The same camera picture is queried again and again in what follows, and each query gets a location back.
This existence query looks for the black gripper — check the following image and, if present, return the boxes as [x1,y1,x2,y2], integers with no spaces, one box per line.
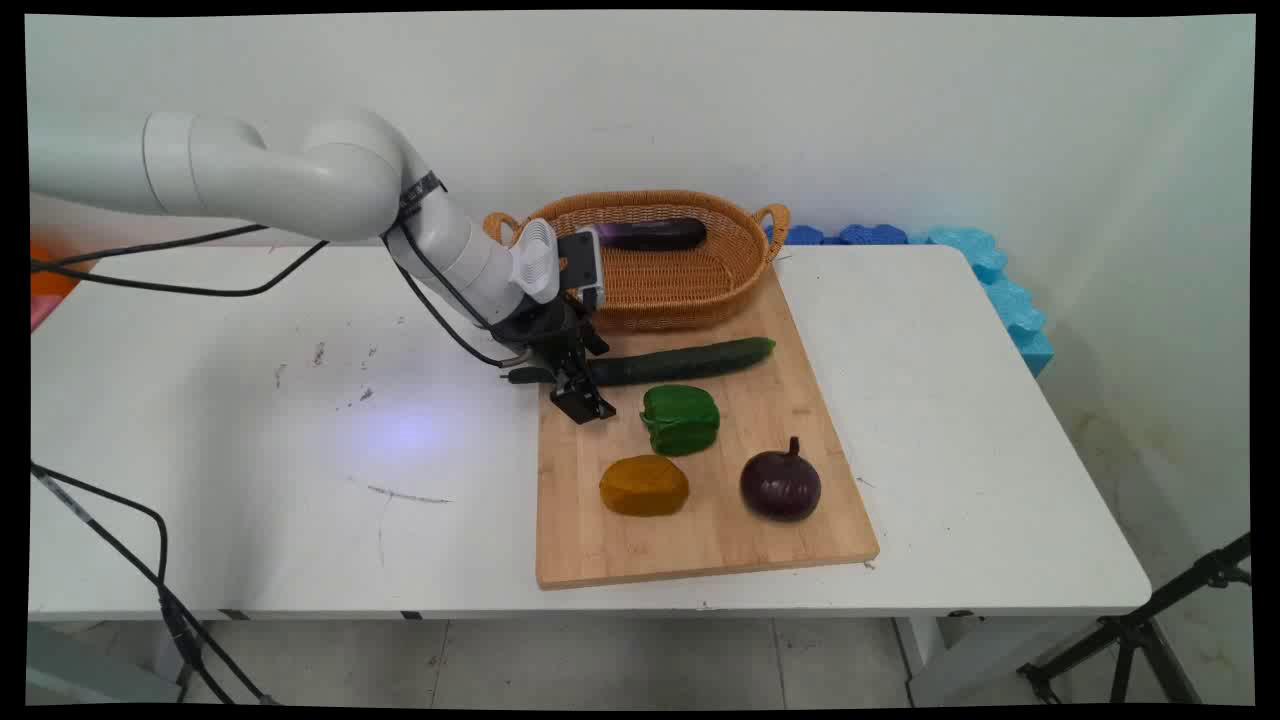
[490,295,618,426]

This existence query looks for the green bell pepper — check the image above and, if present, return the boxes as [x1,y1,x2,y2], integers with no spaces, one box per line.
[640,384,721,458]

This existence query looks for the long green cucumber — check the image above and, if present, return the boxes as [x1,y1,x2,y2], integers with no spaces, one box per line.
[508,337,777,389]

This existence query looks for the woven wicker basket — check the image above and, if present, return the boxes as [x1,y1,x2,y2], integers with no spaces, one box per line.
[483,190,791,334]

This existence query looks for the wooden cutting board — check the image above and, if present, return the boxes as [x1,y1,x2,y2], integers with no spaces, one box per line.
[535,265,881,591]

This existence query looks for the long purple eggplant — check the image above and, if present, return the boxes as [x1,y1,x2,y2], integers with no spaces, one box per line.
[598,217,708,252]

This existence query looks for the round purple onion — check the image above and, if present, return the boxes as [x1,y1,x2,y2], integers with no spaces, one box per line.
[739,436,823,523]

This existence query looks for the dark blue foam mat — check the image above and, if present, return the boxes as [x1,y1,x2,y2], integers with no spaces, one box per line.
[765,223,913,247]

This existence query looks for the light blue foam mat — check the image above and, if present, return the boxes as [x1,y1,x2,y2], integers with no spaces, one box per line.
[922,226,1056,379]

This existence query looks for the white table leg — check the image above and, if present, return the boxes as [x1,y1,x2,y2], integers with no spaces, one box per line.
[893,612,1011,707]

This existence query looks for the orange foam piece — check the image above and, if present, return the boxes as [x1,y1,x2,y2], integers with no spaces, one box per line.
[28,238,83,299]

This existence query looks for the black tripod stand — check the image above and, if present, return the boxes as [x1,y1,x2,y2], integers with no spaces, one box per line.
[1016,532,1254,707]

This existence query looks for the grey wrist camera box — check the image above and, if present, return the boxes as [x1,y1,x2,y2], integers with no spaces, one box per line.
[558,228,607,312]

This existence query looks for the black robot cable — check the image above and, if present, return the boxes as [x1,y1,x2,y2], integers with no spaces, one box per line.
[28,224,273,707]
[28,175,521,707]

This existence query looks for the grey table frame leg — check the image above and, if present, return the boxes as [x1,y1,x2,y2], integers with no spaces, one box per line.
[28,620,191,707]

